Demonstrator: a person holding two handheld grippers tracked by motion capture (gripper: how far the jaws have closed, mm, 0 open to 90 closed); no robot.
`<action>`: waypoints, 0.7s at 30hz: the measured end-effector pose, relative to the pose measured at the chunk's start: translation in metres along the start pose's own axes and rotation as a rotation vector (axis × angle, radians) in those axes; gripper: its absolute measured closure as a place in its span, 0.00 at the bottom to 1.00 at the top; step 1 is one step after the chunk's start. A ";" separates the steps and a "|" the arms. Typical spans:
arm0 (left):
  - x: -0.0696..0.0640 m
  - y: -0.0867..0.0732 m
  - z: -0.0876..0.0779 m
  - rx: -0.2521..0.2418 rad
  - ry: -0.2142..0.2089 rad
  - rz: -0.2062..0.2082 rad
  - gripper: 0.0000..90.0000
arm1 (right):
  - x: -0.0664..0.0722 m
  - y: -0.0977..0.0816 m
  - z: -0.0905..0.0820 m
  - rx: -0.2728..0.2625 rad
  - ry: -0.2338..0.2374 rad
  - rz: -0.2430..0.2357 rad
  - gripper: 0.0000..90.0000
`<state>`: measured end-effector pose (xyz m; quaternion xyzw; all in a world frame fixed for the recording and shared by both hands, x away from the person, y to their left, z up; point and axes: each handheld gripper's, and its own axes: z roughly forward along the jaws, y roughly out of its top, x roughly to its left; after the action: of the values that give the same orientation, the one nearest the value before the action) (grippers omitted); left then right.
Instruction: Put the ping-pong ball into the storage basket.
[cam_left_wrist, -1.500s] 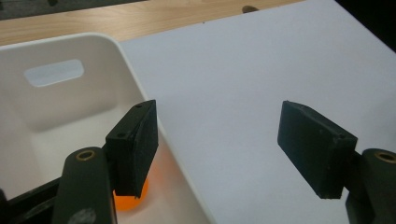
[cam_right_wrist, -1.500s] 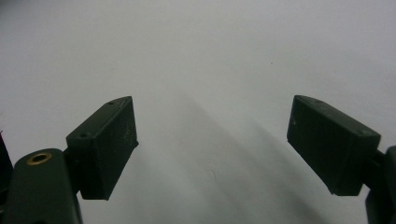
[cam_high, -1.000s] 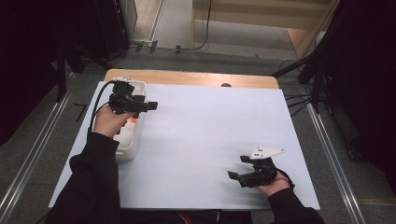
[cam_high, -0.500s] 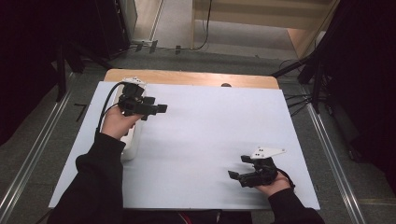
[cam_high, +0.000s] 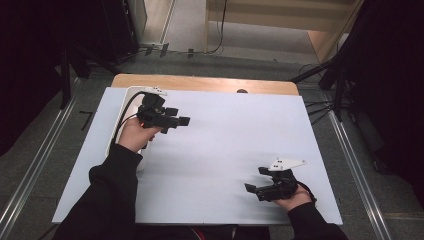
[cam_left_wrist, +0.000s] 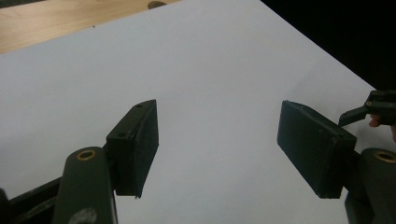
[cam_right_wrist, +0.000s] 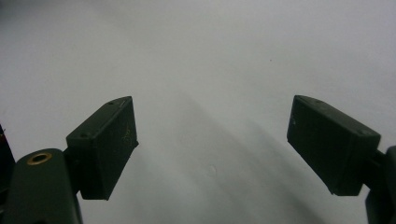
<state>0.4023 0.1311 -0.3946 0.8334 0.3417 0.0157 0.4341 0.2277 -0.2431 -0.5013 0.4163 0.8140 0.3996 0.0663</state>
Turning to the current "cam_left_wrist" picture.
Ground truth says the white paper sheet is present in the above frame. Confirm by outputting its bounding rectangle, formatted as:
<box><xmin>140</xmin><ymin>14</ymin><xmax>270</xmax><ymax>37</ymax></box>
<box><xmin>0</xmin><ymin>0</ymin><xmax>396</xmax><ymax>224</ymax></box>

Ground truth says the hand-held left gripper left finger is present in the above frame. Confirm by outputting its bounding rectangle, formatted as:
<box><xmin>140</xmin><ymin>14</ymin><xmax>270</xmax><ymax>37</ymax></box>
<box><xmin>105</xmin><ymin>99</ymin><xmax>160</xmax><ymax>199</ymax></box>

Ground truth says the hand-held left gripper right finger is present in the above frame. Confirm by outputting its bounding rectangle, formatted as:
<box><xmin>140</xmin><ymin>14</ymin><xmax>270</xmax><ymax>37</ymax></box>
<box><xmin>276</xmin><ymin>100</ymin><xmax>358</xmax><ymax>200</ymax></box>

